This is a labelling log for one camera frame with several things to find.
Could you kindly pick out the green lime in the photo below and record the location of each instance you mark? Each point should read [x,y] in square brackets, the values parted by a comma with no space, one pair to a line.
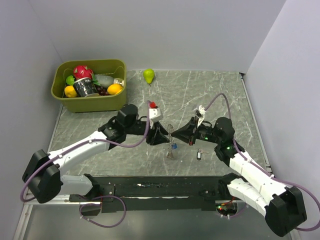
[70,80]

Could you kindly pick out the red dragon fruit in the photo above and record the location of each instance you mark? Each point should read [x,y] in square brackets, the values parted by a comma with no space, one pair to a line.
[82,71]

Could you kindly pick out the orange fruit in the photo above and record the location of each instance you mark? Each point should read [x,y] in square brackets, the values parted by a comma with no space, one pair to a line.
[114,89]

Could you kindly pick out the black tag key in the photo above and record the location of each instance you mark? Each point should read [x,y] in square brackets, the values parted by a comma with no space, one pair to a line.
[200,153]

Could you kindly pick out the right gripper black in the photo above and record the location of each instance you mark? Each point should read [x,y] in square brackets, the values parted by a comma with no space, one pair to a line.
[186,133]

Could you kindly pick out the metal disc with key rings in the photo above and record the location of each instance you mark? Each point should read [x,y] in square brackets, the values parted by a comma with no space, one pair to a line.
[170,154]

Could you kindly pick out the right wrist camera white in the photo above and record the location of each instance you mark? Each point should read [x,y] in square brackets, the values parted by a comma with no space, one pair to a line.
[200,113]

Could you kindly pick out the clear plastic bottle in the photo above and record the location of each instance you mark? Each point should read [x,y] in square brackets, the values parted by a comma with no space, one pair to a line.
[107,80]

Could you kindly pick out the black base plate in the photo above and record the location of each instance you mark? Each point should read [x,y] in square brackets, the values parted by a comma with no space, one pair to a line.
[150,193]

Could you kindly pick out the green pear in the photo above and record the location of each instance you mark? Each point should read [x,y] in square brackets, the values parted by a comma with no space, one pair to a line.
[149,75]

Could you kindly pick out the dark red grapes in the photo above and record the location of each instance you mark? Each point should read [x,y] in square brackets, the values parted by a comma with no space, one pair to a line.
[102,91]

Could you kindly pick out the yellow lemon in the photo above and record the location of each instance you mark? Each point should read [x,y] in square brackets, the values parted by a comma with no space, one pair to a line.
[70,92]

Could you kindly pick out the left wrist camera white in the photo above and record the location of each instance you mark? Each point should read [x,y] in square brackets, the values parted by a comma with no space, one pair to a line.
[155,113]

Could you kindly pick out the olive green plastic bin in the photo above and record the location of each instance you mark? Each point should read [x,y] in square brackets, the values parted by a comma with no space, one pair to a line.
[111,67]

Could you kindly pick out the black printed can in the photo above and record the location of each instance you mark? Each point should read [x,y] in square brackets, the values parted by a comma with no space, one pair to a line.
[85,87]

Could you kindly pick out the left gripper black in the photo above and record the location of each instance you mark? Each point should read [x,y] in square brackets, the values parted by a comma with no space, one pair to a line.
[156,135]

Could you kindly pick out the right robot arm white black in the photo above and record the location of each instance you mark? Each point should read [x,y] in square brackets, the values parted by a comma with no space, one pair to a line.
[282,207]

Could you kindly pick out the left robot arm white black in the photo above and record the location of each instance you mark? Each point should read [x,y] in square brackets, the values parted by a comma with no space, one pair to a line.
[45,175]

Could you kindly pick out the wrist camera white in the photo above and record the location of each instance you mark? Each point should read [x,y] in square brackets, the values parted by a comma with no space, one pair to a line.
[200,113]
[155,113]

